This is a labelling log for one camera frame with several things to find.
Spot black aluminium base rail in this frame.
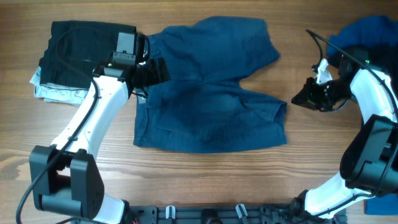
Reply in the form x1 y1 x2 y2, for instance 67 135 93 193
70 203 348 224

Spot folded black garment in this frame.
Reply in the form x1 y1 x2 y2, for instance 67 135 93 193
39 21 136 89

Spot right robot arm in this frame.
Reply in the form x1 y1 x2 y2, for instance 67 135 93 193
287 47 397 223

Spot blue t-shirt pile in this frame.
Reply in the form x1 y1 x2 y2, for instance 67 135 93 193
326 16 397 215

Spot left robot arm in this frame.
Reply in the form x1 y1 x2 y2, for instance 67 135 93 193
16 32 170 223

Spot navy blue shorts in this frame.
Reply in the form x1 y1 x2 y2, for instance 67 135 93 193
133 16 287 153

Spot right black cable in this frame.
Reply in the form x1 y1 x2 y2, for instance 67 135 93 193
305 29 398 218

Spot folded light grey garment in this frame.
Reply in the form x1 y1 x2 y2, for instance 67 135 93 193
30 67 88 106

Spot black cable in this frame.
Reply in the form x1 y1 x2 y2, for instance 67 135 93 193
15 26 152 224
305 29 398 218

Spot left black cable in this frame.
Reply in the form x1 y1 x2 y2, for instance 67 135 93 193
15 26 152 224

